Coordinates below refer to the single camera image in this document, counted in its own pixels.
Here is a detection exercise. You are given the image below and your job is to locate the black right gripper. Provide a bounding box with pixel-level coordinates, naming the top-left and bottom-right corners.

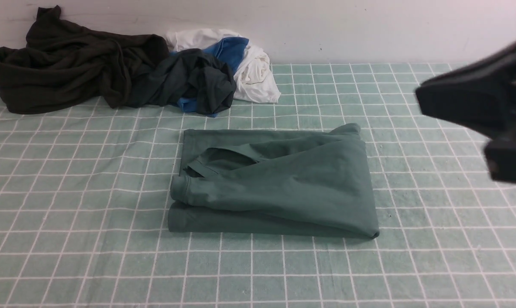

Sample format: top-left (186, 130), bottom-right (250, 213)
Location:
top-left (415, 41), bottom-right (516, 184)

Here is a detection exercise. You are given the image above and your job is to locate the green long-sleeve top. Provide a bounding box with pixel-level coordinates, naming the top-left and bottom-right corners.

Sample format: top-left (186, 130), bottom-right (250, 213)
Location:
top-left (167, 124), bottom-right (380, 240)

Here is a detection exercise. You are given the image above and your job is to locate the white crumpled garment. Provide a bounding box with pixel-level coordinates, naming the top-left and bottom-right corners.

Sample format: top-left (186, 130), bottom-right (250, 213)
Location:
top-left (165, 29), bottom-right (280, 104)

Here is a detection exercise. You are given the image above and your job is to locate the blue crumpled garment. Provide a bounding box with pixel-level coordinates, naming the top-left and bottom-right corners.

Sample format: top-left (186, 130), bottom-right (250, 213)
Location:
top-left (171, 37), bottom-right (249, 118)

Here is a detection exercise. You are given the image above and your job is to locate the dark teal crumpled garment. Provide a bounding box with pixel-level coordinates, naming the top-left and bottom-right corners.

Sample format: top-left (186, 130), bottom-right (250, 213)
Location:
top-left (125, 49), bottom-right (237, 116)

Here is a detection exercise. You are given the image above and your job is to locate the green checkered table cloth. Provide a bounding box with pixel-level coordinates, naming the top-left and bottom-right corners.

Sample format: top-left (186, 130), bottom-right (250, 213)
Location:
top-left (0, 63), bottom-right (516, 308)

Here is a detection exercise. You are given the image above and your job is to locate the dark olive crumpled garment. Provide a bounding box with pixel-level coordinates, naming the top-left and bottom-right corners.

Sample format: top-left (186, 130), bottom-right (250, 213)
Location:
top-left (0, 6), bottom-right (169, 115)

